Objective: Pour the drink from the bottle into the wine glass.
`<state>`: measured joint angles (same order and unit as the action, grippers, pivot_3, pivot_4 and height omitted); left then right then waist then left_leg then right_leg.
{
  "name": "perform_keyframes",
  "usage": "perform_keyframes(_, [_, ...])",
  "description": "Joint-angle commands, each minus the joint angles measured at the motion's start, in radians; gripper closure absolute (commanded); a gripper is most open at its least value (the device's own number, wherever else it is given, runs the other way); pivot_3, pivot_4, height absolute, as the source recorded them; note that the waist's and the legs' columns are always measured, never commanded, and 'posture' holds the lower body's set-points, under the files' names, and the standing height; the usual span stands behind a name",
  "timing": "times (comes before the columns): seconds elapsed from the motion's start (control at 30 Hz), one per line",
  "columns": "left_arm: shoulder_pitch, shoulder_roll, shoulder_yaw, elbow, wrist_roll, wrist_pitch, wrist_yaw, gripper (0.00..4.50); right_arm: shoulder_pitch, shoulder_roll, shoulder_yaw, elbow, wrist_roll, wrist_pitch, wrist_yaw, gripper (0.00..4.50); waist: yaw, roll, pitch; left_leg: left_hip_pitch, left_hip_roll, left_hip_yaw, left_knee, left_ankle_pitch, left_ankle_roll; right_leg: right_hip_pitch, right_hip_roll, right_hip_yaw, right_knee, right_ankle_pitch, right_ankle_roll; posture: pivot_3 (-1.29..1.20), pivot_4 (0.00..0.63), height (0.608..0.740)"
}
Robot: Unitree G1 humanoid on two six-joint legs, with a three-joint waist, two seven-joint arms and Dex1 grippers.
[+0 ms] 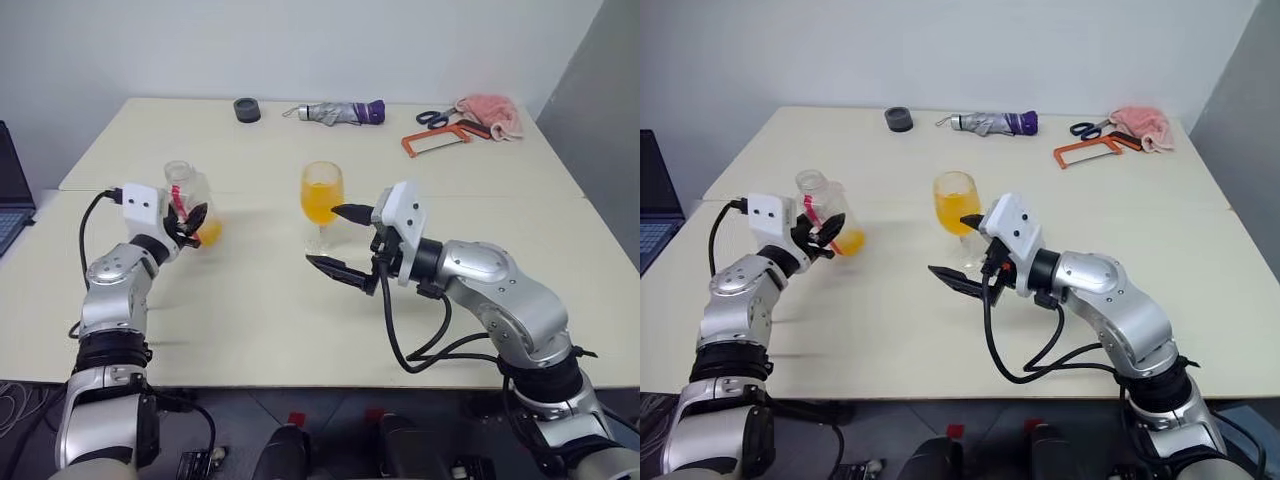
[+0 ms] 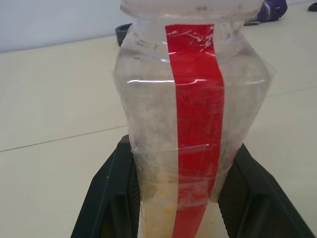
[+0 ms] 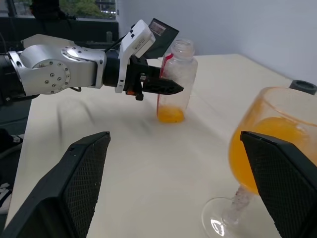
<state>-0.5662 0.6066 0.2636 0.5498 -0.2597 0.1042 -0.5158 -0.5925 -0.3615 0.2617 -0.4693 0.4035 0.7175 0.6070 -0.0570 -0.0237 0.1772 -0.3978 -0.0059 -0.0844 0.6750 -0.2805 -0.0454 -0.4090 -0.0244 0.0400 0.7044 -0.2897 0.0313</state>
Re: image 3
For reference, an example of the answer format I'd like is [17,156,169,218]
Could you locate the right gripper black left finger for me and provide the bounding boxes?
[0,131,111,238]

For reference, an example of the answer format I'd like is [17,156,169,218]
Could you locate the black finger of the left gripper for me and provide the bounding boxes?
[148,64,163,80]
[143,74,185,97]

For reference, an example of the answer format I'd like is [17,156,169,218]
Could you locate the white shoe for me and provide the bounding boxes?
[0,182,13,215]

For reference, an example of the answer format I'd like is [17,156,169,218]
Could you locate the dark laptop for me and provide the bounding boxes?
[144,17,180,60]

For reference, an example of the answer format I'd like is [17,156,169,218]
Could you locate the clear wine glass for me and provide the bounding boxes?
[201,86,317,238]

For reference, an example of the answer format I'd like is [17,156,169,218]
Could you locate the clear bottle with orange juice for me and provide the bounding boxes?
[156,39,199,124]

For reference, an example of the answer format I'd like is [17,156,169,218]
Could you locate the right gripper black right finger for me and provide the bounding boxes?
[239,130,317,238]

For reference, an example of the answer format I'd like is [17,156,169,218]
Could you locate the window with green trees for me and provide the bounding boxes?
[0,0,117,19]

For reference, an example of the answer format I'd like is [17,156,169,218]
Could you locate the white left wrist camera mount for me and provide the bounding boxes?
[114,19,157,94]

